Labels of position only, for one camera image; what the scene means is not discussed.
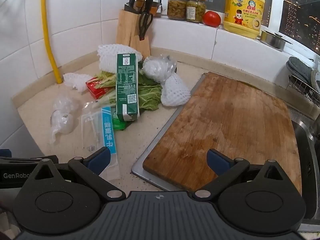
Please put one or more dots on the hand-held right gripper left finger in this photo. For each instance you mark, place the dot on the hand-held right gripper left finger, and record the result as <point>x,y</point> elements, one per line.
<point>98,160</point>

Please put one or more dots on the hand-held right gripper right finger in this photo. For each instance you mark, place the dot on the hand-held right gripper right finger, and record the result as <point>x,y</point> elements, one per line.
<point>217,162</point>

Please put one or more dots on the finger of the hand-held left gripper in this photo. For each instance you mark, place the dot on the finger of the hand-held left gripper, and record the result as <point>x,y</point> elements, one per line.
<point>5,153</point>

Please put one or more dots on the clear wrapper with blue stripe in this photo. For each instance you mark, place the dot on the clear wrapper with blue stripe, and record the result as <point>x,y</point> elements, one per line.
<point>110,130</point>

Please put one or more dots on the leafy green vegetable scraps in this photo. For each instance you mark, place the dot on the leafy green vegetable scraps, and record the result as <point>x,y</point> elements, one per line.
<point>147,95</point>

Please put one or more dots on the wooden cutting board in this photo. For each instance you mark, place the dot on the wooden cutting board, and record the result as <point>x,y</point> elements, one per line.
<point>225,120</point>

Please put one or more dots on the crumpled clear plastic bag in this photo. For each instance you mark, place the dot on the crumpled clear plastic bag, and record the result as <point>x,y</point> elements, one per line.
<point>156,68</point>
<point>62,120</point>

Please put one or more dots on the red and blue snack box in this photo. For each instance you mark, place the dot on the red and blue snack box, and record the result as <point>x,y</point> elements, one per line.
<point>96,91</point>

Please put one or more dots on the green drink carton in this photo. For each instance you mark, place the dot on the green drink carton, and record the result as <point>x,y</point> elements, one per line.
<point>126,87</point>

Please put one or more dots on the white foam net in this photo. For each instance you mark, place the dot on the white foam net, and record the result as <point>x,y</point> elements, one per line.
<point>75,80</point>
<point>107,57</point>
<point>175,90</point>

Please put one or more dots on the grey scrubbing cloth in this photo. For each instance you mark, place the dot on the grey scrubbing cloth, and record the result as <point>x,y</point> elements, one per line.
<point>298,68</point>

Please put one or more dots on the yellow pipe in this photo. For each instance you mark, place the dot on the yellow pipe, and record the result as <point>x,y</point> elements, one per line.
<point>47,30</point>

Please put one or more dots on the steel bowl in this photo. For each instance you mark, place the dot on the steel bowl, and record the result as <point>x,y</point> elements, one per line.
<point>273,41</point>

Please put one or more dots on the wooden knife block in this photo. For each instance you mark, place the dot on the wooden knife block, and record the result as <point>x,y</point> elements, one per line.
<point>125,27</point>

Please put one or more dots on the black kitchen scissors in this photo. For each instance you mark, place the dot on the black kitchen scissors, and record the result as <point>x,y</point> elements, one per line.
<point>143,31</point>

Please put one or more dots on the red tomato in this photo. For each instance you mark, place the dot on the red tomato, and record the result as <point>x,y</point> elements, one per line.
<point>212,18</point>

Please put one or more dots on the glass jar of green pickles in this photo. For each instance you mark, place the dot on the glass jar of green pickles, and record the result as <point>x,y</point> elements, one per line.
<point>196,11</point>

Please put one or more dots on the yellow detergent bottle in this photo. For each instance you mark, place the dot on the yellow detergent bottle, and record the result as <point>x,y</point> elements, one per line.
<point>243,10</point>

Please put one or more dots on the glass jar of tan pickles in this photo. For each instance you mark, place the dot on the glass jar of tan pickles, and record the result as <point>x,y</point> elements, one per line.
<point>176,8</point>

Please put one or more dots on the orange cup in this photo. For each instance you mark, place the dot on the orange cup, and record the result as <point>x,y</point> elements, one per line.
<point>157,10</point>

